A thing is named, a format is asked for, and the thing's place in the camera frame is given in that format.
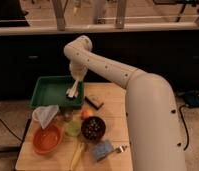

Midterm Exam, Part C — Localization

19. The green plastic tray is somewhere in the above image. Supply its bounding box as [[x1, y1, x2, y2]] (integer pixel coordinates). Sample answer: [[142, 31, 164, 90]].
[[30, 75, 84, 109]]

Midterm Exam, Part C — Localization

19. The small dark jar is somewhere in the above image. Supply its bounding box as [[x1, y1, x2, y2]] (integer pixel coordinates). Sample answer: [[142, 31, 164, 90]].
[[61, 108, 73, 122]]

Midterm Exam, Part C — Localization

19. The yellow banana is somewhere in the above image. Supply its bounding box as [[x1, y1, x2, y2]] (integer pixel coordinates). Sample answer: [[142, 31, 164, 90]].
[[69, 142, 86, 171]]

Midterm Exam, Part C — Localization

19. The blue sponge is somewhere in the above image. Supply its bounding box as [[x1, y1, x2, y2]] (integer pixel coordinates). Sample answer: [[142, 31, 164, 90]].
[[91, 140, 114, 161]]

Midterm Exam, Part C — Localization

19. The clear measuring cup with cloth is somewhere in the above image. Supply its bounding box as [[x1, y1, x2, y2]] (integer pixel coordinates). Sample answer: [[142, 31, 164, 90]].
[[32, 105, 59, 129]]

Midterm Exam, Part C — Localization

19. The dark blue device on floor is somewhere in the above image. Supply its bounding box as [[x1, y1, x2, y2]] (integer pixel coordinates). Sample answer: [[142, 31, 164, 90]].
[[183, 92, 199, 108]]

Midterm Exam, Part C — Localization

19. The orange fruit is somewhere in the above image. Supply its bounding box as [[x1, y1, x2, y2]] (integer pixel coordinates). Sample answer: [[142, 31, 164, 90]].
[[81, 108, 93, 120]]

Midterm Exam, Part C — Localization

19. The dark bowl with beads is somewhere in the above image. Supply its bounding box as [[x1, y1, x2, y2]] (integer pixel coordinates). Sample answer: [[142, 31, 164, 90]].
[[81, 116, 106, 142]]

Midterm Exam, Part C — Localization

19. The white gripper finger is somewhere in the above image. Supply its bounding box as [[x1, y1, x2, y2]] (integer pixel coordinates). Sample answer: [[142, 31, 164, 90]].
[[70, 80, 79, 98], [66, 80, 79, 97]]

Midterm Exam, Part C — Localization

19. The orange plastic bowl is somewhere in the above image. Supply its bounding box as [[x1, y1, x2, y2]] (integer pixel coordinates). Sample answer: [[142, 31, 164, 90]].
[[33, 124, 62, 155]]

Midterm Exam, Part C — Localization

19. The small green cup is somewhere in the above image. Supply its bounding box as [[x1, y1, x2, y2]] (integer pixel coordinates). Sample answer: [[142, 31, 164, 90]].
[[66, 121, 81, 137]]

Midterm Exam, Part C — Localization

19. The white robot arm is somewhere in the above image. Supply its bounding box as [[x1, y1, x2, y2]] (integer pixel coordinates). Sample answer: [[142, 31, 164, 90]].
[[64, 35, 187, 171]]

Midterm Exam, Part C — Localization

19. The black cable left floor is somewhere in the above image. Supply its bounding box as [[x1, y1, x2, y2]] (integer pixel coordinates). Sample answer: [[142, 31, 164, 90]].
[[0, 111, 32, 154]]

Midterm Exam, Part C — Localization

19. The black power cable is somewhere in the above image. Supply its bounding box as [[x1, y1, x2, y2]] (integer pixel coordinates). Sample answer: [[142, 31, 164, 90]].
[[178, 103, 191, 152]]

